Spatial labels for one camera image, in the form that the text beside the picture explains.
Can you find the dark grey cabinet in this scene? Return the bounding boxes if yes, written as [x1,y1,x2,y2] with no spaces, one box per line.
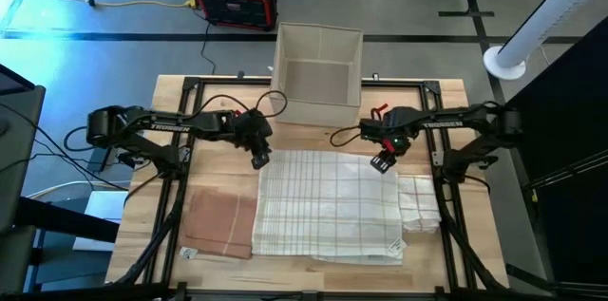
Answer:
[0,64,48,293]

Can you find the white tower fan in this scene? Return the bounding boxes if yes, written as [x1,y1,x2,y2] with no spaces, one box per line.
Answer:
[482,0,608,82]

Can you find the white flat board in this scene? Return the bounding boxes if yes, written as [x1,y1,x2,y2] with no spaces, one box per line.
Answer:
[71,189,131,253]

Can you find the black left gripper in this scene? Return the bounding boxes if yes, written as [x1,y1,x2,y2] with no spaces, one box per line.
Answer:
[231,109,275,171]

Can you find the black curtain panel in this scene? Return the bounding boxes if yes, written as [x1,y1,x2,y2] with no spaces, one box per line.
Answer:
[502,15,608,289]

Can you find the beige fabric storage box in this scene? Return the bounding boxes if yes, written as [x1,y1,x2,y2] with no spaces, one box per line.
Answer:
[269,22,365,129]

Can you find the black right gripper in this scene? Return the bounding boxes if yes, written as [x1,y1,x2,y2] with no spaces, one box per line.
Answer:
[359,105,422,176]

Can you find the terracotta pink towel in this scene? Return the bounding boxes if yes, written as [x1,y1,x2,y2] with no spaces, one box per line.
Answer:
[180,188,259,261]

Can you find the white plaid towel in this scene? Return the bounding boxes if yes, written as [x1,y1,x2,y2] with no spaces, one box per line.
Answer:
[396,173,443,235]
[250,148,406,267]

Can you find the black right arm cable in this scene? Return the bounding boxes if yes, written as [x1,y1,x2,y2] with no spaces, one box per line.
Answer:
[329,124,371,149]

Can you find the black aluminium table frame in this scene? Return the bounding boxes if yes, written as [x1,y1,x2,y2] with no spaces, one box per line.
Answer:
[107,75,517,301]

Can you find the white printed towel tag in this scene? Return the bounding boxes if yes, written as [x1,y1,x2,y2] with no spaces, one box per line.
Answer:
[386,237,409,260]

